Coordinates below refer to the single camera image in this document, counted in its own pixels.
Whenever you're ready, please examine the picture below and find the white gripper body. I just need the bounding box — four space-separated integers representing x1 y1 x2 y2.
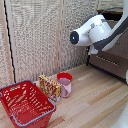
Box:
87 44 100 56

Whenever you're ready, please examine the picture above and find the brown drawer front large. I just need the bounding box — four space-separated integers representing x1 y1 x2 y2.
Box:
109 19 128 62

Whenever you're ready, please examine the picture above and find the brown drawer front small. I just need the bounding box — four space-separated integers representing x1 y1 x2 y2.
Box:
87 52 128 82

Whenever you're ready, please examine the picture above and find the brown wooden drawer cabinet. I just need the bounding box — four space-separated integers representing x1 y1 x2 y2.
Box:
85 9 128 83

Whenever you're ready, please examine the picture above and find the red cup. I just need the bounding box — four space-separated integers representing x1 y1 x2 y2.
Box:
56 72 74 83

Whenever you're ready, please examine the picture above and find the pink plastic cup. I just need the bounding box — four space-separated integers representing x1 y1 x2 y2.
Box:
58 78 73 99

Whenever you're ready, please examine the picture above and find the yellow red snack box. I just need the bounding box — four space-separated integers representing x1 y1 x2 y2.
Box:
38 74 63 103

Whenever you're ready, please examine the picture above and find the beige woven screen panel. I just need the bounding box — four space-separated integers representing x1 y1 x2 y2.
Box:
0 0 101 88

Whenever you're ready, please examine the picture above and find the red plastic shopping basket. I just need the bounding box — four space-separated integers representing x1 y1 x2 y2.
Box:
0 79 57 128

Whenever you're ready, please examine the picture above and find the short silver drawer handle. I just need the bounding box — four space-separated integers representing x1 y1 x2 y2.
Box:
95 55 121 68

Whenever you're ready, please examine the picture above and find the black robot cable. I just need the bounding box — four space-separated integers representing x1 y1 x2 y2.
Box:
99 6 124 16

